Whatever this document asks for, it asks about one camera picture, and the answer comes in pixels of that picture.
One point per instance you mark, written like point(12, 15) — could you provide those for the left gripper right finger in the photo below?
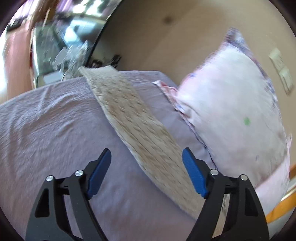
point(245, 219)

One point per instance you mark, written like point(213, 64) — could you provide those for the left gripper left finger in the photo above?
point(62, 210)

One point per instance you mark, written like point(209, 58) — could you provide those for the cream cable knit sweater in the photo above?
point(152, 130)

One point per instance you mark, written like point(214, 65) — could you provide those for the lilac bed sheet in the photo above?
point(57, 130)

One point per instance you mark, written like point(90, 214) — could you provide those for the pink floral pillow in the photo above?
point(231, 105)

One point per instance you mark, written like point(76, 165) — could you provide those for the cluttered dresser with mirror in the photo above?
point(46, 28)

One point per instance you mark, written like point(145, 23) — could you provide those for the wooden bed frame edge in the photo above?
point(287, 203)

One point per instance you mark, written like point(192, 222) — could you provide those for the white wall switch plate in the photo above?
point(282, 70)

